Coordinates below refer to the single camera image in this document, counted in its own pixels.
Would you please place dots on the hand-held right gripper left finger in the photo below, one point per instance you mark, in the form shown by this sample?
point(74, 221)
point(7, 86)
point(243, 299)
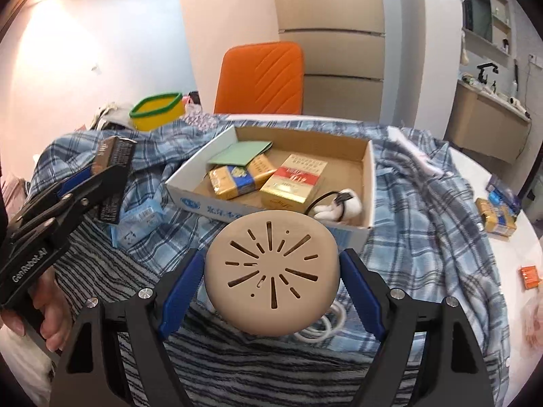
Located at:
point(182, 301)

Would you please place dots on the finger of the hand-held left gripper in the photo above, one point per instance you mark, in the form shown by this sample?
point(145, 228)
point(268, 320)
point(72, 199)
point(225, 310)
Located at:
point(102, 184)
point(72, 184)

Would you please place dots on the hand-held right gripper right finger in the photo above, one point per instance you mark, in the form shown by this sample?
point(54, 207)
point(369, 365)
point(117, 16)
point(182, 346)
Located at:
point(365, 301)

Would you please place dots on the brown printed carton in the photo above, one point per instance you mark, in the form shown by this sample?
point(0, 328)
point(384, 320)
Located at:
point(118, 152)

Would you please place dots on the round beige vented disc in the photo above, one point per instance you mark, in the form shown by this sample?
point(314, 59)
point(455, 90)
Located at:
point(271, 271)

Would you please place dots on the shallow cardboard box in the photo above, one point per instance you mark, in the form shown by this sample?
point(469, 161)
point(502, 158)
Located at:
point(263, 216)

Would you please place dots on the yellow and blue cigarette pack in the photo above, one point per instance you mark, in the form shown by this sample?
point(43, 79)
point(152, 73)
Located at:
point(235, 182)

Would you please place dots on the green snap pouch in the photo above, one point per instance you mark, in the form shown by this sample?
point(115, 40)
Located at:
point(237, 152)

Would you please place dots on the red and gold cigarette pack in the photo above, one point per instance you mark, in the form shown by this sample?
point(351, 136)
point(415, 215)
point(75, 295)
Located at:
point(288, 182)

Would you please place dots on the person's left hand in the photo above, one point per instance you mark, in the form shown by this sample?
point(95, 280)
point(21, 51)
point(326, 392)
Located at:
point(51, 318)

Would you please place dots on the blue tissue packet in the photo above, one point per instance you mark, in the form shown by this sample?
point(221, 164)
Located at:
point(140, 220)

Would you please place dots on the pile of pale clothes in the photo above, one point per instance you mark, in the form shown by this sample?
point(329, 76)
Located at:
point(112, 114)

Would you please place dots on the yellow basket with green rim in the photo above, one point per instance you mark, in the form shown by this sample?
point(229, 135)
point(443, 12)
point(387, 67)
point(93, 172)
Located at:
point(155, 118)

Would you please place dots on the grey striped cloth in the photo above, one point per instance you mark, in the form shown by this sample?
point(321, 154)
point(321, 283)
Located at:
point(254, 356)

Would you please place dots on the blue plaid shirt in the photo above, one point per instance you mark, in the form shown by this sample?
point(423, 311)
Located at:
point(424, 203)

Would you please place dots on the rhinestone sheet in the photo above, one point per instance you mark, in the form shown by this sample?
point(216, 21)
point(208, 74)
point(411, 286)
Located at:
point(199, 121)

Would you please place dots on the yellow and blue snack pack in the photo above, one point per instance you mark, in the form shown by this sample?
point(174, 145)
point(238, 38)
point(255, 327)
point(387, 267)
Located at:
point(494, 220)

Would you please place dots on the small orange packet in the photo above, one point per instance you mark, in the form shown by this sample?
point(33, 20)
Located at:
point(531, 277)

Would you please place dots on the small blue box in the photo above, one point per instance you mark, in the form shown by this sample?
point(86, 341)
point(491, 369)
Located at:
point(505, 197)

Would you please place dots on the orange quilted chair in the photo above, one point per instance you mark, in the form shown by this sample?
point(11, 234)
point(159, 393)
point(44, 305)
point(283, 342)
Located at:
point(258, 76)

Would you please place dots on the beige vanity cabinet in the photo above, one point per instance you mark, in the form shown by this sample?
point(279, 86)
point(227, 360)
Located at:
point(479, 123)

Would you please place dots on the white hair dryer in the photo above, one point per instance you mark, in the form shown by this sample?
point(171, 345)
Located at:
point(517, 104)

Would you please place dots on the black faucet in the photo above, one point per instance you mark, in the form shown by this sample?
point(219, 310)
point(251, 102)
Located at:
point(483, 72)

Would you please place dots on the mirror cabinet with shelves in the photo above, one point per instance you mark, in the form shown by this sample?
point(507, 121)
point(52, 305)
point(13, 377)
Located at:
point(475, 8)

